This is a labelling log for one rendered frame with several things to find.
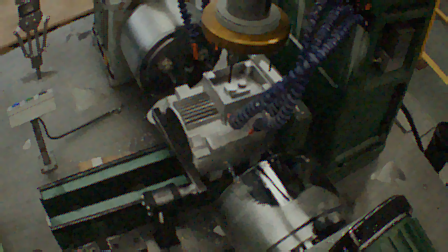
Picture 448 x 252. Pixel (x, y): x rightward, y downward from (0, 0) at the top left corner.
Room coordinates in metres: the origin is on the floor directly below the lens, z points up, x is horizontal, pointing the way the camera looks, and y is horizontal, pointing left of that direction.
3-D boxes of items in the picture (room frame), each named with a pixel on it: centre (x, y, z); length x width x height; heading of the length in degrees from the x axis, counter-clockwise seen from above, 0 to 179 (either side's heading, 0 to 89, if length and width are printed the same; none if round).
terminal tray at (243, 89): (0.80, -0.02, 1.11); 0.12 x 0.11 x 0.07; 123
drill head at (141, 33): (1.07, 0.21, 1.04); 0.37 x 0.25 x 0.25; 33
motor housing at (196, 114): (0.77, 0.01, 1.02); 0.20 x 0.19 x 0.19; 123
